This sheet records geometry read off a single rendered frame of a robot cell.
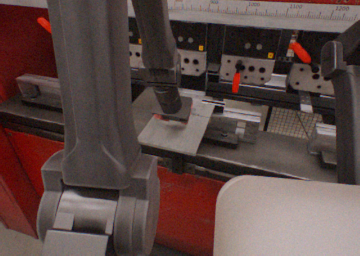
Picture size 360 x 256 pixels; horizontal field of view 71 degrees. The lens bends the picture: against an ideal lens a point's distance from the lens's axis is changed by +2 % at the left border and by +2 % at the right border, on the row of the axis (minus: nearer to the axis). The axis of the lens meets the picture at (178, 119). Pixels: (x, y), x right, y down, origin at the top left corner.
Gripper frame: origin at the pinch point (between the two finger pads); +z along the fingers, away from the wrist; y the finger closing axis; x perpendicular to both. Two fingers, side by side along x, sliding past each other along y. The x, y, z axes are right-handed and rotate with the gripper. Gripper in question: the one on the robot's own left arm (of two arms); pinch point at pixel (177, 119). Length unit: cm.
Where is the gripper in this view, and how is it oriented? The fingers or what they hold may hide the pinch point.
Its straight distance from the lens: 75.0
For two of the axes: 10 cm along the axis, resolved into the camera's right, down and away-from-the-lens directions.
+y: -9.5, -1.7, 2.6
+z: 1.6, 4.5, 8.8
